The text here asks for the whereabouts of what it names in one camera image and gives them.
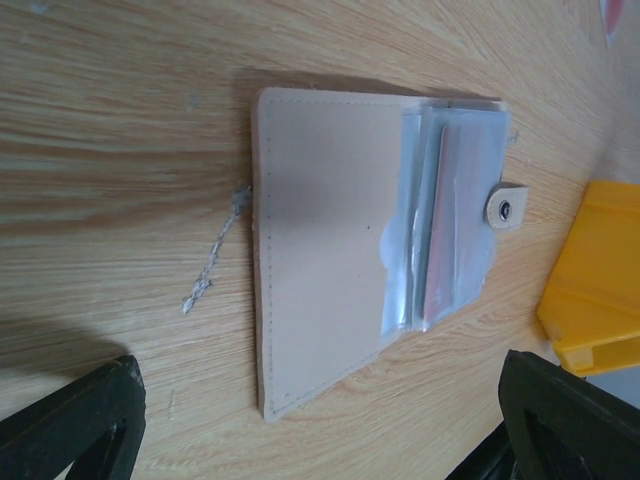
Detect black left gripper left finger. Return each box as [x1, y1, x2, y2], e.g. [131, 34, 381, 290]
[1, 355, 146, 479]

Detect small yellow bin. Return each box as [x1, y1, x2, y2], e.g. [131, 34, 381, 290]
[537, 180, 639, 377]

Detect white card with red circle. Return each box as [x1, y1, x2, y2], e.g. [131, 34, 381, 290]
[598, 0, 639, 50]

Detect beige leather card holder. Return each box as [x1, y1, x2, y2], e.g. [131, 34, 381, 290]
[251, 87, 528, 422]

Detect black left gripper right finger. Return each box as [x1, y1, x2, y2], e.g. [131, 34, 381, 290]
[449, 350, 639, 479]

